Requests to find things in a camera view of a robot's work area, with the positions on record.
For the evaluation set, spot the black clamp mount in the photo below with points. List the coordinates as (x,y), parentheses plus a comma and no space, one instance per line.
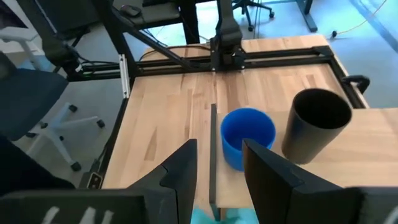
(357,81)

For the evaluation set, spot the black table frame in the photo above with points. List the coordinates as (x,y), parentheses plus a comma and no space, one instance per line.
(280,59)

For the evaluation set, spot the black-framed wooden shelf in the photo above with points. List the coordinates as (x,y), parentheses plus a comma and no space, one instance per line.
(357,155)

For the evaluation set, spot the silver aluminium bracket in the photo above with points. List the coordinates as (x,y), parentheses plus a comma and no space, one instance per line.
(124,74)

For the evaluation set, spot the dark grey desk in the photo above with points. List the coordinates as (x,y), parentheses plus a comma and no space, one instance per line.
(158,14)

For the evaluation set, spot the teal microfibre cloth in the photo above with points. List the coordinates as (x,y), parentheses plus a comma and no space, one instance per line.
(202,217)

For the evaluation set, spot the tall black cup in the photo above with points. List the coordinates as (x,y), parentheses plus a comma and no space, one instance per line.
(304,140)

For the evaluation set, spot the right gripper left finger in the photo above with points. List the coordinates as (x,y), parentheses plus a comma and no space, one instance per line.
(177,186)

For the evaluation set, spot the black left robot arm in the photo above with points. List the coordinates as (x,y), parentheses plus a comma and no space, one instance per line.
(228,28)

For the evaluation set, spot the black office chair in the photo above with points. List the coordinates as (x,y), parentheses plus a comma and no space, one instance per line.
(252,9)

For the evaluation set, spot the black desk leg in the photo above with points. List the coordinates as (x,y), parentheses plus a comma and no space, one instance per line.
(306,15)

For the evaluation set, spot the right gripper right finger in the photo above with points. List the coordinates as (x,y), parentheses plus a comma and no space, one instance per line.
(280,193)

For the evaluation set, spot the dark blue office chair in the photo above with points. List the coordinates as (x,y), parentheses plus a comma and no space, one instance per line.
(25,99)

